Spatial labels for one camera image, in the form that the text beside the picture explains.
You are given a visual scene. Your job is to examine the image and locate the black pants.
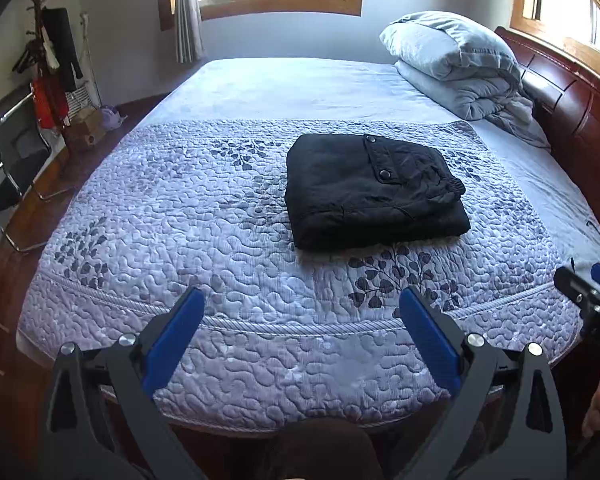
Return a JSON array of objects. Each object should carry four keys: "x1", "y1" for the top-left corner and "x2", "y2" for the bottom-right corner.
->
[{"x1": 285, "y1": 133, "x2": 470, "y2": 252}]

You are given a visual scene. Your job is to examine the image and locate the wooden headboard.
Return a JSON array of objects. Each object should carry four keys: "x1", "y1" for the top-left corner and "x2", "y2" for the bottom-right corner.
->
[{"x1": 495, "y1": 27, "x2": 600, "y2": 222}]

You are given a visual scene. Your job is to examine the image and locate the grey folded duvet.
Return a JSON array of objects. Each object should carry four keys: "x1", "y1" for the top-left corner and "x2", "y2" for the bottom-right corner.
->
[{"x1": 379, "y1": 11, "x2": 550, "y2": 150}]

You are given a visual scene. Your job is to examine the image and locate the cardboard box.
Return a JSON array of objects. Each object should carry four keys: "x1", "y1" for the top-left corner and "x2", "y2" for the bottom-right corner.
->
[{"x1": 66, "y1": 106, "x2": 106, "y2": 148}]

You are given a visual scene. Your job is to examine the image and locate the purple plastic bag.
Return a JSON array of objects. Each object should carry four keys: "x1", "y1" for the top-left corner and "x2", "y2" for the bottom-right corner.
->
[{"x1": 99, "y1": 105, "x2": 128, "y2": 131}]

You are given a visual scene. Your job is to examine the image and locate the red garment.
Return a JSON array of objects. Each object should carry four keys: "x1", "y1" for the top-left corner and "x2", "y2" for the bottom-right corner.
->
[{"x1": 32, "y1": 75, "x2": 69, "y2": 129}]

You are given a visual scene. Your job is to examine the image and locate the white bed sheet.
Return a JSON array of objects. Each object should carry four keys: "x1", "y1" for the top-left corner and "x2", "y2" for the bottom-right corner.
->
[{"x1": 142, "y1": 58, "x2": 600, "y2": 270}]

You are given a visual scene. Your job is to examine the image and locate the wooden coat rack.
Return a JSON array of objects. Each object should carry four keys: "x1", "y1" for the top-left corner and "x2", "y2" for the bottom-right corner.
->
[{"x1": 12, "y1": 0, "x2": 84, "y2": 93}]

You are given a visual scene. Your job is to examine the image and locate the grey curtain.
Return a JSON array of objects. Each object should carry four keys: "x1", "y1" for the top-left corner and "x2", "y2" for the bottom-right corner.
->
[{"x1": 174, "y1": 0, "x2": 204, "y2": 64}]

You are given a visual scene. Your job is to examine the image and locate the black metal frame chair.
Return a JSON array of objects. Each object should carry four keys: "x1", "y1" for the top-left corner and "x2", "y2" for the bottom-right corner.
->
[{"x1": 0, "y1": 82, "x2": 76, "y2": 254}]

